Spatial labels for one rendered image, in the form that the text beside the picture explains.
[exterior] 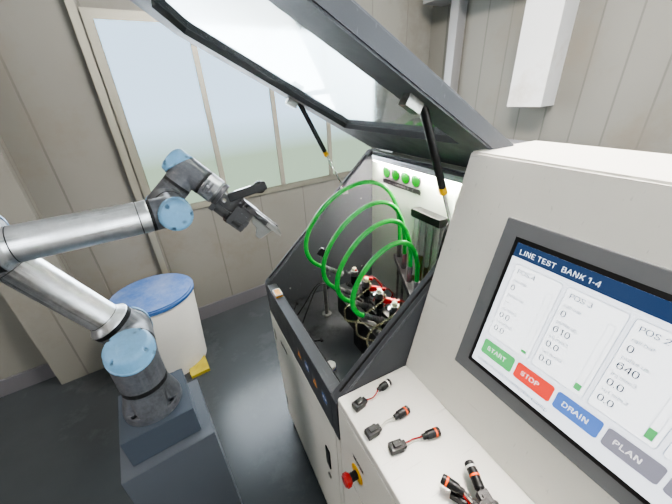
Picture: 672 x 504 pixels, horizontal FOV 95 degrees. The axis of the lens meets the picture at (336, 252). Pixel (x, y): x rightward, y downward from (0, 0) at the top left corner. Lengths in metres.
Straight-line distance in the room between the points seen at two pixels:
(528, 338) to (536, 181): 0.29
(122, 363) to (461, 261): 0.85
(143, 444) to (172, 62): 2.06
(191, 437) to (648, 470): 1.01
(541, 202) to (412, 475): 0.59
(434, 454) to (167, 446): 0.73
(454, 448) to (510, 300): 0.35
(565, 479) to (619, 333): 0.28
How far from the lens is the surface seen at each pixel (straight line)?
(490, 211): 0.71
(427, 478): 0.79
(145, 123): 2.42
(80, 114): 2.43
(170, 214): 0.80
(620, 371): 0.65
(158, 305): 2.17
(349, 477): 0.96
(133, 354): 0.96
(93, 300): 1.05
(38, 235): 0.84
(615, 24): 2.93
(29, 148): 2.47
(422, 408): 0.87
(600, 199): 0.63
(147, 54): 2.44
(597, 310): 0.63
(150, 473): 1.15
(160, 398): 1.05
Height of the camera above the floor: 1.68
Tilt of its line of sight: 27 degrees down
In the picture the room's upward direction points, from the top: 3 degrees counter-clockwise
